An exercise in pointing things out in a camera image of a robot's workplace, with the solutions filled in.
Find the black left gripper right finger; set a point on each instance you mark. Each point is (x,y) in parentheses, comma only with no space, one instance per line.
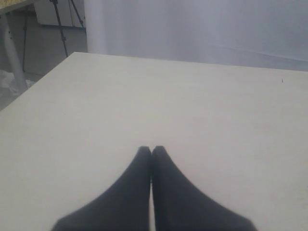
(180,206)

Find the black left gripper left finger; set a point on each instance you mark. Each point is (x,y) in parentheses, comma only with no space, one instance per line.
(124,206)

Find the white table leg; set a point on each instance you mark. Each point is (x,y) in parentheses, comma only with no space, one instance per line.
(12,54)

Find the crumpled white plastic bag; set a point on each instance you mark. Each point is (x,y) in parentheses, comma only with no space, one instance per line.
(8,82)

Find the white backdrop curtain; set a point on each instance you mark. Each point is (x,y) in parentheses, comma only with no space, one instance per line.
(258,33)

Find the black tripod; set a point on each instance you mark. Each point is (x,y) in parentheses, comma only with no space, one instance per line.
(60,26)

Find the wooden side table top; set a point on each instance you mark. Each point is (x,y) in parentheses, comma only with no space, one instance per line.
(10,5)

